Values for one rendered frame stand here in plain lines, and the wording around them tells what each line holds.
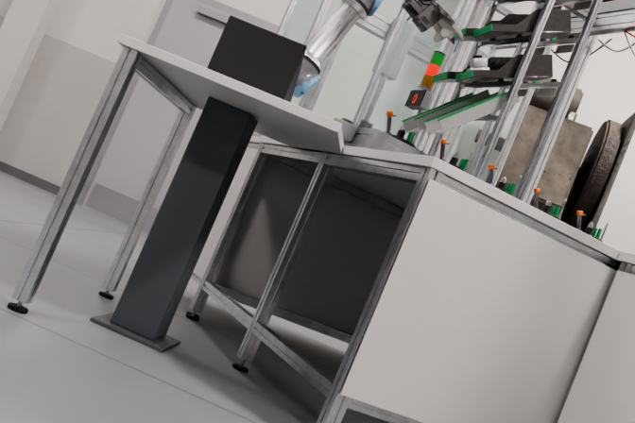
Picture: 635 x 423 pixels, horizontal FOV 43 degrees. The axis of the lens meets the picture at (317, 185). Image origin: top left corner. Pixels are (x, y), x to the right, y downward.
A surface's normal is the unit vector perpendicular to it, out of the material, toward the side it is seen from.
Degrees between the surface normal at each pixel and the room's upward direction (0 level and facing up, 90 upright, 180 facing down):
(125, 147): 90
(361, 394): 90
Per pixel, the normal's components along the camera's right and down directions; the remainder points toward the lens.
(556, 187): -0.16, -0.11
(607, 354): -0.84, -0.38
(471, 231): 0.38, 0.10
